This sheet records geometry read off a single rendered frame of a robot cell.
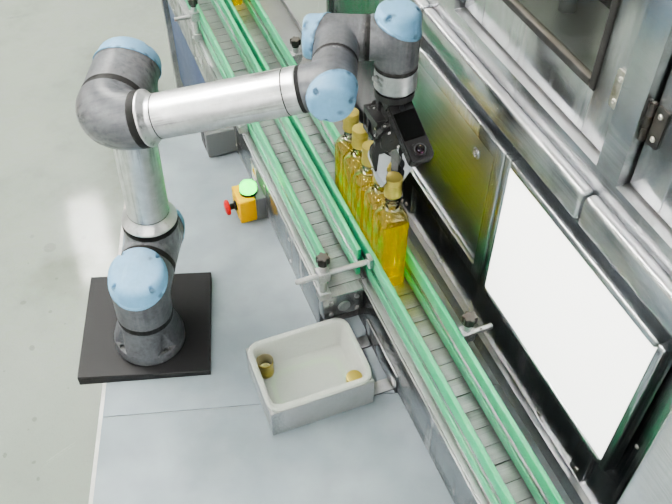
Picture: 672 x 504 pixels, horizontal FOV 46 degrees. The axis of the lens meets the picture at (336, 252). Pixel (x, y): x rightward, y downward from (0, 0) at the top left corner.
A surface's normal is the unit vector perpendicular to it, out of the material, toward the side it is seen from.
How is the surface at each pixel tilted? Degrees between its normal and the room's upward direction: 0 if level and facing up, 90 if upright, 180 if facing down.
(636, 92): 90
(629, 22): 90
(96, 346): 3
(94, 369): 3
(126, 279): 9
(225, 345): 0
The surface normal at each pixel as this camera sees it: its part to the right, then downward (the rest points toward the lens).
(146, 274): 0.04, -0.56
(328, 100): -0.05, 0.75
